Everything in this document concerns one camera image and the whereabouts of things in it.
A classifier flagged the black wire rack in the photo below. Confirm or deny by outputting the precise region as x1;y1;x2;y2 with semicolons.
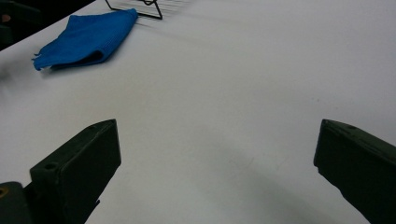
105;0;163;21

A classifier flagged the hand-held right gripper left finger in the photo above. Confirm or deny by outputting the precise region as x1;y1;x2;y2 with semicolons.
23;119;122;224

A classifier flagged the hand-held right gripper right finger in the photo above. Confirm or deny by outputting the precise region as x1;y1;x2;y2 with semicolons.
313;119;396;224

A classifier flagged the blue folded cloth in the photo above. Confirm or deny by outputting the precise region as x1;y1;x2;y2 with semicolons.
31;7;139;72

